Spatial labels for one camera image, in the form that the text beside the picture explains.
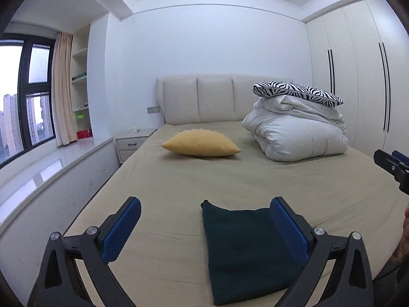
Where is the white window ledge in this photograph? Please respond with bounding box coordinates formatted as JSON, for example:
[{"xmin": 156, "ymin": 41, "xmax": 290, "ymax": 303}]
[{"xmin": 0, "ymin": 136, "xmax": 121, "ymax": 290}]

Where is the white folded duvet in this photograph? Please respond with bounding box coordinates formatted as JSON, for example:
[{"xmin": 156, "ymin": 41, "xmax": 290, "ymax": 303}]
[{"xmin": 242, "ymin": 95, "xmax": 348, "ymax": 162}]

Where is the bed with beige sheet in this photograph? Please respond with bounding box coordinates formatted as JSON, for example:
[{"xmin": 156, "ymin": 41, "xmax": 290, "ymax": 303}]
[{"xmin": 62, "ymin": 120, "xmax": 409, "ymax": 307}]

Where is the white nightstand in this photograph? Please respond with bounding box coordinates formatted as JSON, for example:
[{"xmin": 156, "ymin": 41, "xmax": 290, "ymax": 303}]
[{"xmin": 115, "ymin": 128, "xmax": 158, "ymax": 165}]

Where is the yellow pillow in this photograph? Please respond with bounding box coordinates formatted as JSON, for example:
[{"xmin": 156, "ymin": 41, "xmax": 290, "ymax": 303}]
[{"xmin": 162, "ymin": 129, "xmax": 241, "ymax": 158}]

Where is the beige padded headboard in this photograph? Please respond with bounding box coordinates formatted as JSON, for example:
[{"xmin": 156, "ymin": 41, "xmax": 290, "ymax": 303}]
[{"xmin": 156, "ymin": 74, "xmax": 293, "ymax": 126}]

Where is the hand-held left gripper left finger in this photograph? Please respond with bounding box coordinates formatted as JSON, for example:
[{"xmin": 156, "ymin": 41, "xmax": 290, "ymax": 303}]
[{"xmin": 27, "ymin": 196, "xmax": 142, "ymax": 307}]

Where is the white wardrobe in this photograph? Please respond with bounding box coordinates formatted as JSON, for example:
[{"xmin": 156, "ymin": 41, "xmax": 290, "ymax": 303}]
[{"xmin": 304, "ymin": 0, "xmax": 409, "ymax": 167}]

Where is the zebra striped pillow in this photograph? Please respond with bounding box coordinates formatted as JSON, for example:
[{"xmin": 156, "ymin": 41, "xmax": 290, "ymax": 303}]
[{"xmin": 252, "ymin": 81, "xmax": 344, "ymax": 107}]

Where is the black framed window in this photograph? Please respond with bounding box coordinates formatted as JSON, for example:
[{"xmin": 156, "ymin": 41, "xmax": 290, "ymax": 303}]
[{"xmin": 0, "ymin": 32, "xmax": 60, "ymax": 169}]

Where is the person's right forearm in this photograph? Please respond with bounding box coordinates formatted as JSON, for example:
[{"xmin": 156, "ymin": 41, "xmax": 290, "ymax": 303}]
[{"xmin": 396, "ymin": 205, "xmax": 409, "ymax": 260}]

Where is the dark teal sweater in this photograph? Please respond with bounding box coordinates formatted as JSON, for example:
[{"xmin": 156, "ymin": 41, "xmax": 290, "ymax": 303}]
[{"xmin": 201, "ymin": 200, "xmax": 307, "ymax": 306}]

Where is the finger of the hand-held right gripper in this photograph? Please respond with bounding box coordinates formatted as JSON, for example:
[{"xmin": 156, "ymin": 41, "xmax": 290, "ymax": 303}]
[
  {"xmin": 373, "ymin": 149, "xmax": 409, "ymax": 195},
  {"xmin": 392, "ymin": 150, "xmax": 409, "ymax": 167}
]

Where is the beige curtain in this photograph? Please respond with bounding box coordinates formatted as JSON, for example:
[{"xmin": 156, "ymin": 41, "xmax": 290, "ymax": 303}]
[{"xmin": 51, "ymin": 32, "xmax": 78, "ymax": 147}]

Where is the white built-in shelf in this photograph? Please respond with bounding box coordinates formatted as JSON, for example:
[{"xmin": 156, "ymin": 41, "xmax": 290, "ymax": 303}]
[{"xmin": 69, "ymin": 25, "xmax": 94, "ymax": 143}]

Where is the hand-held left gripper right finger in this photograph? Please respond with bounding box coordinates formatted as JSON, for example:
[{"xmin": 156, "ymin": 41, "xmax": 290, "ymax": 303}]
[{"xmin": 269, "ymin": 196, "xmax": 374, "ymax": 307}]

